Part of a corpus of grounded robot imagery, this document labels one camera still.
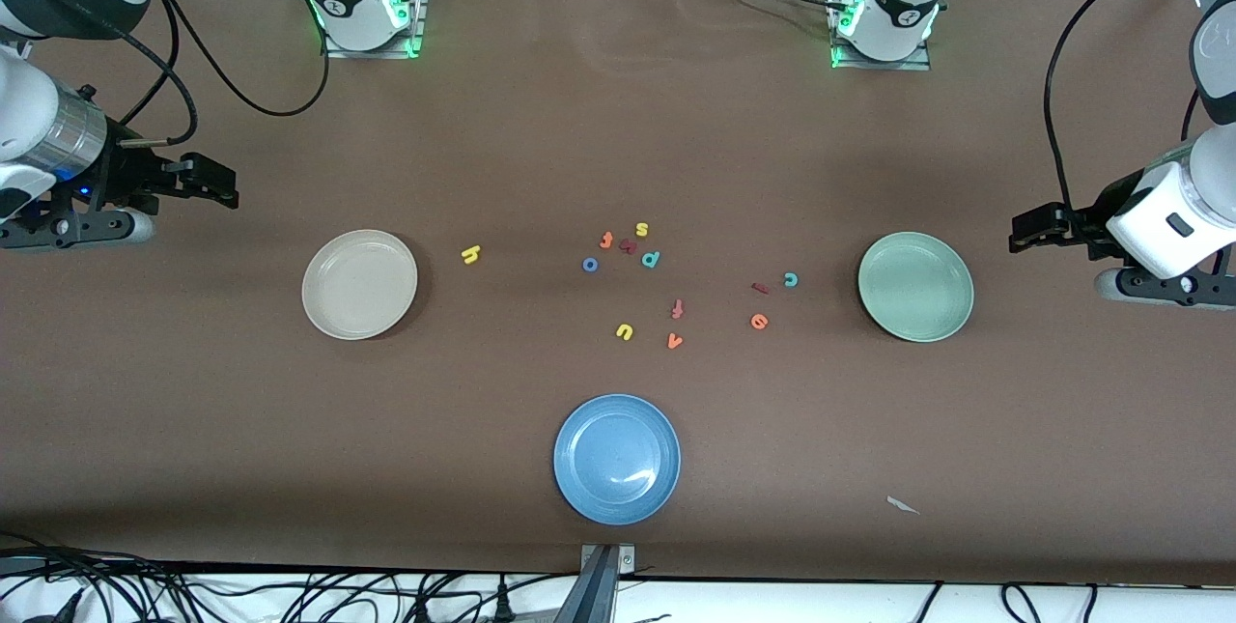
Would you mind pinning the yellow letter h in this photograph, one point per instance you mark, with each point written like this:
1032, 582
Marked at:
470, 255

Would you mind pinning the green plate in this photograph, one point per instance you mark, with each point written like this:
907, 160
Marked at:
915, 287

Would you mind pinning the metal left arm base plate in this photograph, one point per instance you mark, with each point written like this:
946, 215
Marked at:
917, 65

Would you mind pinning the beige brown plate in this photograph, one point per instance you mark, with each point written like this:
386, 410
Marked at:
359, 285

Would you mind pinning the white paper scrap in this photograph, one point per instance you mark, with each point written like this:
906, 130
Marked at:
903, 505

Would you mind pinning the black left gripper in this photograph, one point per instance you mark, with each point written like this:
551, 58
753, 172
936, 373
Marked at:
1085, 215

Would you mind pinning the teal letter p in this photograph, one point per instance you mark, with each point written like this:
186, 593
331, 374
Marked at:
650, 260

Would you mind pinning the blue plate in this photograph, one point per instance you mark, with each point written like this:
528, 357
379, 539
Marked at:
616, 459

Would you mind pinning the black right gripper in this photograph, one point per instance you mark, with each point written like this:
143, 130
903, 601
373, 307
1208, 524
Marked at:
127, 177

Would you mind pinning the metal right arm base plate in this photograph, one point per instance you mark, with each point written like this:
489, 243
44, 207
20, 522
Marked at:
415, 34

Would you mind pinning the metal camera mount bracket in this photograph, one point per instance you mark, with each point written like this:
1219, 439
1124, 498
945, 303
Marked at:
626, 560

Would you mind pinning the brown table cover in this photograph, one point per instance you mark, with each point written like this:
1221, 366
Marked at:
193, 410

